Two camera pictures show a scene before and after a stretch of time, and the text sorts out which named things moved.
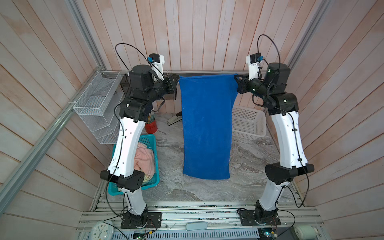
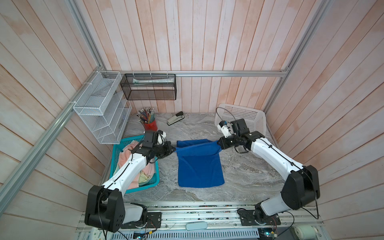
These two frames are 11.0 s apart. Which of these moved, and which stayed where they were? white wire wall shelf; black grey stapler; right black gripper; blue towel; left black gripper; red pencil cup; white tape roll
Moved: left black gripper; right black gripper; blue towel
Stayed: white wire wall shelf; red pencil cup; black grey stapler; white tape roll
